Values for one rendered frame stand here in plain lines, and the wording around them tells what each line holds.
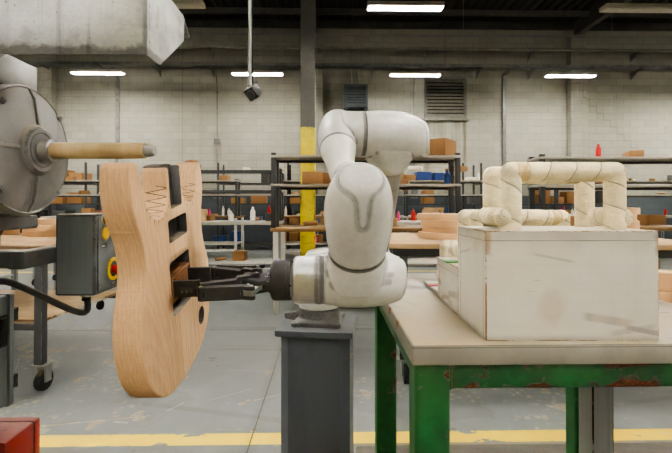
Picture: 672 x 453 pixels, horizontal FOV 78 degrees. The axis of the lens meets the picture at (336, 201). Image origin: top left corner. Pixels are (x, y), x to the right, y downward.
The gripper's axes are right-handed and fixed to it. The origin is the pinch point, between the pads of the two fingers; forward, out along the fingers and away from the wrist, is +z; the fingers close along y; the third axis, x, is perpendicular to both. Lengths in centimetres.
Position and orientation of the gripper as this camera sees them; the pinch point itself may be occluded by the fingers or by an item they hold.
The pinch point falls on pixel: (183, 281)
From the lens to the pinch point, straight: 83.9
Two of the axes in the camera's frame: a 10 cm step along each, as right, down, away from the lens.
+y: -0.2, -1.5, 9.9
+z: -10.0, 0.1, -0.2
